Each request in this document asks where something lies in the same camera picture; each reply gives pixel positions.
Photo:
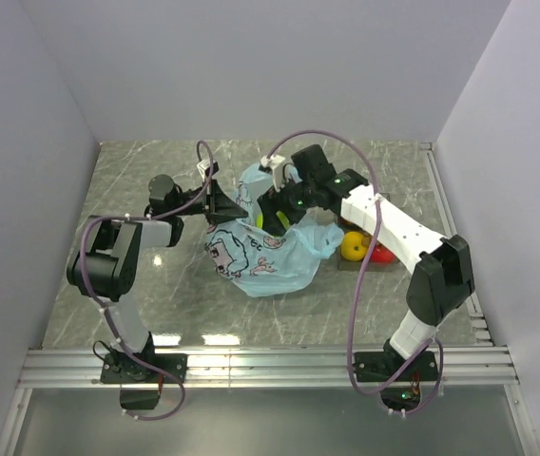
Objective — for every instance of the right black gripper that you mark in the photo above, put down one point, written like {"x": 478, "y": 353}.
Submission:
{"x": 272, "y": 201}

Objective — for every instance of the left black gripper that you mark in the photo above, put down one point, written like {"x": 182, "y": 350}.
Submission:
{"x": 218, "y": 207}

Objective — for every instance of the green fake apple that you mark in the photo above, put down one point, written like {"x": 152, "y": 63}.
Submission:
{"x": 276, "y": 226}

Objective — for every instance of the light blue plastic bag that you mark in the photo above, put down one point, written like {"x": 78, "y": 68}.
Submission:
{"x": 258, "y": 263}

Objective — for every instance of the yellow fake lemon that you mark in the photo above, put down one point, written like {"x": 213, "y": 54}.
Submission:
{"x": 354, "y": 246}

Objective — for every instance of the red fake tomato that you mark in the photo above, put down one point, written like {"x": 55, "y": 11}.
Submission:
{"x": 382, "y": 255}

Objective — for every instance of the dark red fake apple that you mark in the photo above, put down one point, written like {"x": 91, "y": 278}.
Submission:
{"x": 344, "y": 222}

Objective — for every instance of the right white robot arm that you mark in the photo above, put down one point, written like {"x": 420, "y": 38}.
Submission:
{"x": 440, "y": 267}

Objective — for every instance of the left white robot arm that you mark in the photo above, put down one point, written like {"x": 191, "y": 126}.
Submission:
{"x": 104, "y": 267}

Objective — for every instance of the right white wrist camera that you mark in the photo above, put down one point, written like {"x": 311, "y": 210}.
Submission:
{"x": 280, "y": 170}

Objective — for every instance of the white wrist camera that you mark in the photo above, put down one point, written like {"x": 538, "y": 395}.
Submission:
{"x": 207, "y": 168}
{"x": 280, "y": 170}

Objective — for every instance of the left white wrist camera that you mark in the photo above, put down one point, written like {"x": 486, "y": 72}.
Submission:
{"x": 207, "y": 168}

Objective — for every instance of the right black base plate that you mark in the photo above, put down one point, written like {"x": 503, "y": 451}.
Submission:
{"x": 379, "y": 366}

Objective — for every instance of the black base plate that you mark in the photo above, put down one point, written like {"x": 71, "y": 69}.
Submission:
{"x": 118, "y": 368}
{"x": 379, "y": 366}

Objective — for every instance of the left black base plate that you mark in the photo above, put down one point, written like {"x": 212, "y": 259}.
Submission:
{"x": 118, "y": 368}

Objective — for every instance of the aluminium mounting rail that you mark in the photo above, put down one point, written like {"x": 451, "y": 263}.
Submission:
{"x": 265, "y": 375}

